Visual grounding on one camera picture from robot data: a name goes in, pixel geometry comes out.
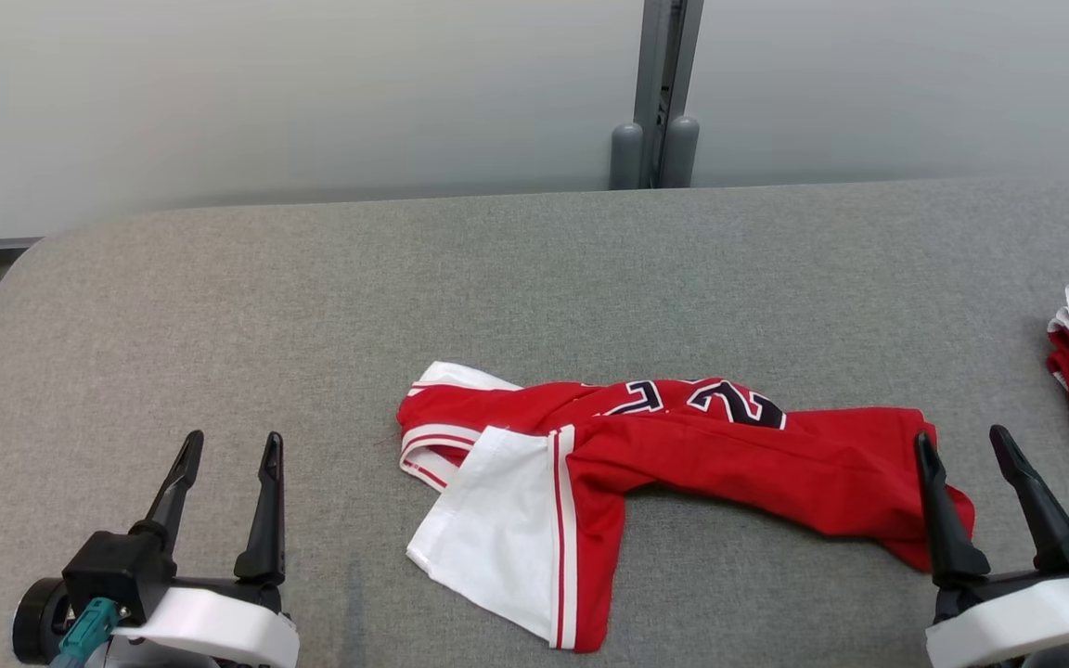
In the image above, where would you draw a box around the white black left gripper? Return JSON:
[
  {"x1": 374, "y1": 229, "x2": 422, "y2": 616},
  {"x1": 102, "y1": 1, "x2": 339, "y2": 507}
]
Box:
[{"x1": 111, "y1": 430, "x2": 302, "y2": 668}]

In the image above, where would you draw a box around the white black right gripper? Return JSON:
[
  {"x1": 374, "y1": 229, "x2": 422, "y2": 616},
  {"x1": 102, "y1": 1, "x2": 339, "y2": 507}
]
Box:
[{"x1": 912, "y1": 424, "x2": 1069, "y2": 668}]

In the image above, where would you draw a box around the red white basketball jersey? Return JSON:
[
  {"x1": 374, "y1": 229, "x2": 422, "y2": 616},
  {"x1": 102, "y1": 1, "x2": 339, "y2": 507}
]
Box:
[{"x1": 395, "y1": 360, "x2": 977, "y2": 654}]

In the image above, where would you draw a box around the grey fabric sofa surface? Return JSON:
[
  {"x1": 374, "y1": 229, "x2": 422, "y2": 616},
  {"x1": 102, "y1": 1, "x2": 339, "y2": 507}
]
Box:
[{"x1": 0, "y1": 176, "x2": 1069, "y2": 668}]

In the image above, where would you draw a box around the teal plug left camera cable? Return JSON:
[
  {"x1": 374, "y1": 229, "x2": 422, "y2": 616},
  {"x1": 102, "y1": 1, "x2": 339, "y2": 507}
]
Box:
[{"x1": 50, "y1": 597, "x2": 121, "y2": 668}]

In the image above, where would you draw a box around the grey metal post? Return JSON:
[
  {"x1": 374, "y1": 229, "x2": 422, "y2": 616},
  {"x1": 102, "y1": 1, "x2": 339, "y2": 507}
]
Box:
[{"x1": 609, "y1": 0, "x2": 708, "y2": 192}]

